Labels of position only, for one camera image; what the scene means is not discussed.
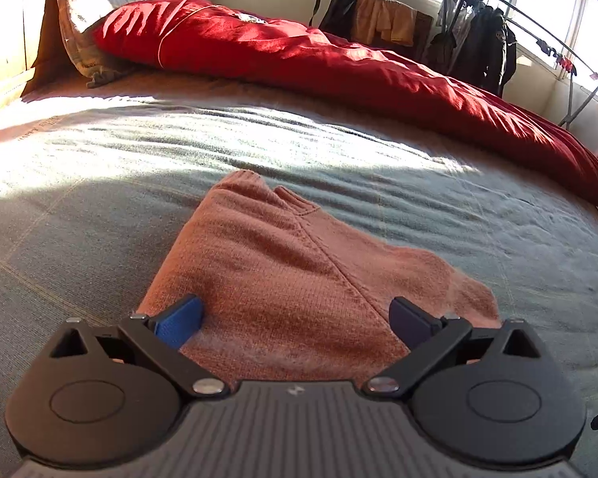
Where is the orange knit sweater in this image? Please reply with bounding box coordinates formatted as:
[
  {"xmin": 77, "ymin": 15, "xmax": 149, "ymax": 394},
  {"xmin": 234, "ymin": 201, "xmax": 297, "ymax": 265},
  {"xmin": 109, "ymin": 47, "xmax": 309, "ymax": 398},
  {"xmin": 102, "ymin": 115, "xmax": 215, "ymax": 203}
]
[{"xmin": 140, "ymin": 170, "xmax": 499, "ymax": 383}]

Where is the metal clothes rack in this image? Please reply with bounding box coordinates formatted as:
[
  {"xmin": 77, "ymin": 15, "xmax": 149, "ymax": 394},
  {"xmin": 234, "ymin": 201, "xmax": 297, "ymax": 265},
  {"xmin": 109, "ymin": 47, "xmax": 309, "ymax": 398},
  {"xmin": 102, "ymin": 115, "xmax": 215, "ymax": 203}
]
[{"xmin": 437, "ymin": 0, "xmax": 598, "ymax": 131}]

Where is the blue plaid bed sheet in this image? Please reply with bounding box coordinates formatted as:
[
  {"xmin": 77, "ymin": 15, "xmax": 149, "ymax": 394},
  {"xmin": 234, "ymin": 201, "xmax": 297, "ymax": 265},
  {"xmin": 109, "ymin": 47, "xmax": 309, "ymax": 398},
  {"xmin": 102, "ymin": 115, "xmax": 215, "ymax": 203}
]
[{"xmin": 0, "ymin": 71, "xmax": 598, "ymax": 477}]

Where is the black hanging jacket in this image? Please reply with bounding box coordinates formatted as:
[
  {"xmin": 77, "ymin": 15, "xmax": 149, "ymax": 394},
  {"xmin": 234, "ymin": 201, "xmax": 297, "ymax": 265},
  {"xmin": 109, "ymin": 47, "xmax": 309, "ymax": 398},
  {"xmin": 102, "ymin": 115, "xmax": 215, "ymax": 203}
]
[{"xmin": 423, "ymin": 6, "xmax": 517, "ymax": 97}]

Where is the red duvet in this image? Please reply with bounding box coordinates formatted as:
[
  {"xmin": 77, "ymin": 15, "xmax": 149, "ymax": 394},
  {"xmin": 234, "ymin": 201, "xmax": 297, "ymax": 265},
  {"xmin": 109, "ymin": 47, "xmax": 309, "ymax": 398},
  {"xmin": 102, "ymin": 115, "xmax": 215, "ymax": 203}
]
[{"xmin": 94, "ymin": 0, "xmax": 598, "ymax": 207}]

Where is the dark wooden cabinet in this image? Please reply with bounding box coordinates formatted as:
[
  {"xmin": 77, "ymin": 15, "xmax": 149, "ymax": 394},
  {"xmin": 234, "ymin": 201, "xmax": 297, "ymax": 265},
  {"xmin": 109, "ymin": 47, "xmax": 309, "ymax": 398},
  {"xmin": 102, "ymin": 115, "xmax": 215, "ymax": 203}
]
[{"xmin": 370, "ymin": 10, "xmax": 433, "ymax": 62}]

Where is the orange cloth on cabinet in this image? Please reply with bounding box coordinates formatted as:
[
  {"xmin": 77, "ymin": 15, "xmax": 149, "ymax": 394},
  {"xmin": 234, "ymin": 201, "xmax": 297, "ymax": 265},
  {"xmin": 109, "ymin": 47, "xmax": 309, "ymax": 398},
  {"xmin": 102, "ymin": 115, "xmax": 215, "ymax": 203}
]
[{"xmin": 351, "ymin": 0, "xmax": 417, "ymax": 47}]

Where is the beige pillow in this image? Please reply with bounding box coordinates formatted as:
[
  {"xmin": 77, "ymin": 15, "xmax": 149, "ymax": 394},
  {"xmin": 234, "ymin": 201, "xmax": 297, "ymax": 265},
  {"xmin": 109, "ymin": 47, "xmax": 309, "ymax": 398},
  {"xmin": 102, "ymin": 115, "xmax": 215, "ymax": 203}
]
[{"xmin": 22, "ymin": 0, "xmax": 144, "ymax": 95}]

